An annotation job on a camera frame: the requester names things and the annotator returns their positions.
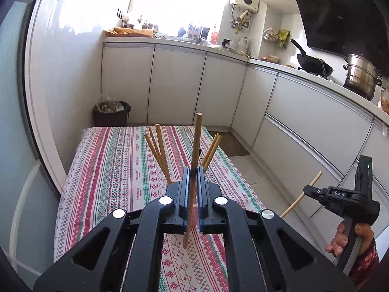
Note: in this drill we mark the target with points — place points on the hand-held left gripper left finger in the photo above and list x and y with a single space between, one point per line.
186 194

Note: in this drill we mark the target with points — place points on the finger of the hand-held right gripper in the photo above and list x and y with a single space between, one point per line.
313 193

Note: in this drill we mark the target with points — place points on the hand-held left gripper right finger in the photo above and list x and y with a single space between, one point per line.
202 206

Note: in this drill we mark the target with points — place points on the tan wooden chopstick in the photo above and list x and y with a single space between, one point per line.
196 140
216 146
152 150
161 140
153 137
212 143
291 205

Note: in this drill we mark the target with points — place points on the person's right forearm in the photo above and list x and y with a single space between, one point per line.
367 264

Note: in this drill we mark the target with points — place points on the person's right hand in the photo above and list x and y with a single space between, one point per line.
339 240

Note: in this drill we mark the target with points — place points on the striped patterned tablecloth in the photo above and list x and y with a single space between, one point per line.
121 173

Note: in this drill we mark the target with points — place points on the brown floor mat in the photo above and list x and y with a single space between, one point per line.
235 146

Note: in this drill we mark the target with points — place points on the glass jar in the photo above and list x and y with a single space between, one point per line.
385 100

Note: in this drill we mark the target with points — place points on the dark trash bin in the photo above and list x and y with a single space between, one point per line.
112 118

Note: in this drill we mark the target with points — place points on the white kitchen base cabinets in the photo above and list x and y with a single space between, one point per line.
176 82

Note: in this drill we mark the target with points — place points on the stainless steel steamer pot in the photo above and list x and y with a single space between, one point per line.
361 76

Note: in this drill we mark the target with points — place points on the crumpled plastic bag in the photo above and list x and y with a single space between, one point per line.
108 105

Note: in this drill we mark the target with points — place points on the black wok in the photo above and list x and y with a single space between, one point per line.
313 64

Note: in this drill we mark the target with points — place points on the white kettle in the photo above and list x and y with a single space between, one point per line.
244 45

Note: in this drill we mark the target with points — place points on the red bottle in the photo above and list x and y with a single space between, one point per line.
215 35

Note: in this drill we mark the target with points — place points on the black knife block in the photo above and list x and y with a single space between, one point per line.
205 32

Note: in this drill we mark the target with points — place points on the black range hood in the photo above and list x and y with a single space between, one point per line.
340 21

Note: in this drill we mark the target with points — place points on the row of small potted plants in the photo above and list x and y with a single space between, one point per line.
139 22

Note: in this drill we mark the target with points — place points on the black pronged rack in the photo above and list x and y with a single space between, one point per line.
120 12

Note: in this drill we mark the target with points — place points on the white wall water heater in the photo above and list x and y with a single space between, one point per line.
243 1

